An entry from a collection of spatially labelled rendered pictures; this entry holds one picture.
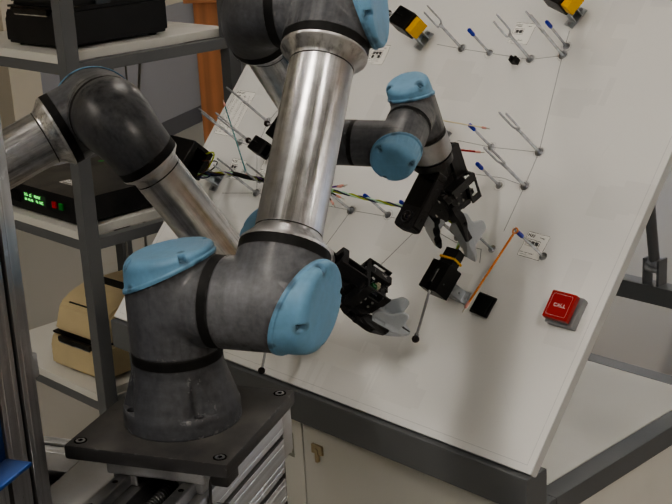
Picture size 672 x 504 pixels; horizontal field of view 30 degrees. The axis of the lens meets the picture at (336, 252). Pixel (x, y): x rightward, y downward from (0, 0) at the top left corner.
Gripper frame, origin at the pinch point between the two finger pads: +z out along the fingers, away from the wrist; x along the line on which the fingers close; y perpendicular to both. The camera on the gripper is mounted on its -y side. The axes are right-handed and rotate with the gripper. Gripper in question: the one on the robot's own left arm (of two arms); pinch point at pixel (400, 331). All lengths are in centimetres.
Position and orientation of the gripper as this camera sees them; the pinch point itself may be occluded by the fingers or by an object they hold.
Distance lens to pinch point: 223.9
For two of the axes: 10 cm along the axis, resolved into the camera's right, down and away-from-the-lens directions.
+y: 6.5, -5.3, -5.5
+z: 7.6, 5.1, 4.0
